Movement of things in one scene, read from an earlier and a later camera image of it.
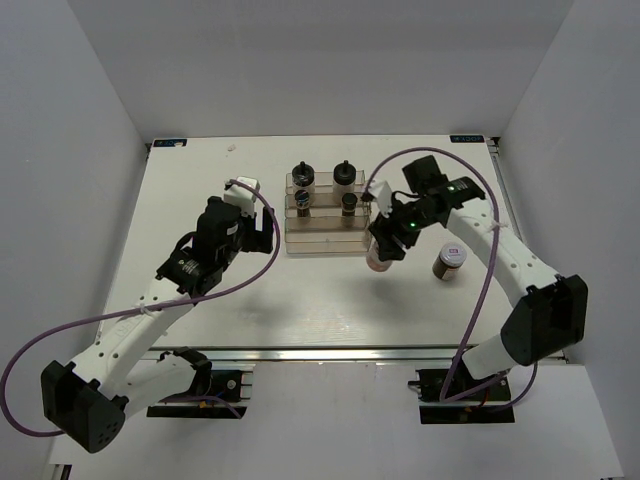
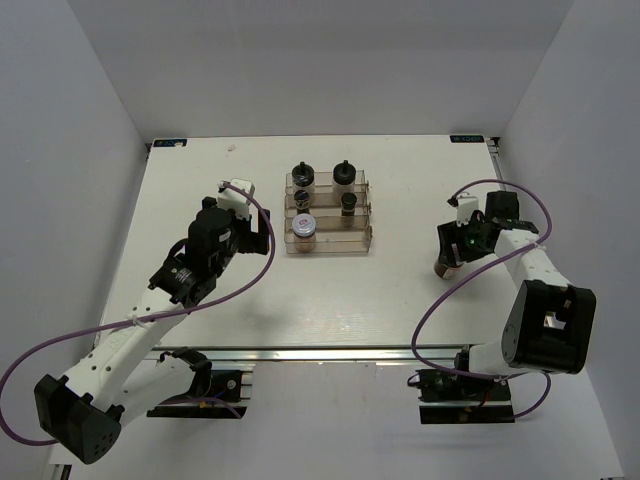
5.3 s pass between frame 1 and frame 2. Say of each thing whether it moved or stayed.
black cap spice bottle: stayed
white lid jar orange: moved
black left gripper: stayed
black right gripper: moved
